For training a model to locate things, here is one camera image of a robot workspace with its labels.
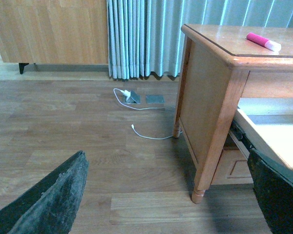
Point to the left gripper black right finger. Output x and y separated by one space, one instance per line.
273 188

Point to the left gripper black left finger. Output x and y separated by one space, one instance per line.
51 205

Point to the wooden drawer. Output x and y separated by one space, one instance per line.
232 168
265 124

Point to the pink marker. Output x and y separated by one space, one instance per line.
264 42

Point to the wooden nightstand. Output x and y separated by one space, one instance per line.
219 67

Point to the white plug in floor socket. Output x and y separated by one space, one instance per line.
126 93

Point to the black cabinet leg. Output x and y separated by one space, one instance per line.
21 67

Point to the closed floor socket plate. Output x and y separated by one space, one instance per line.
155 99

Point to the large wooden cabinet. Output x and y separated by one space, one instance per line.
54 31

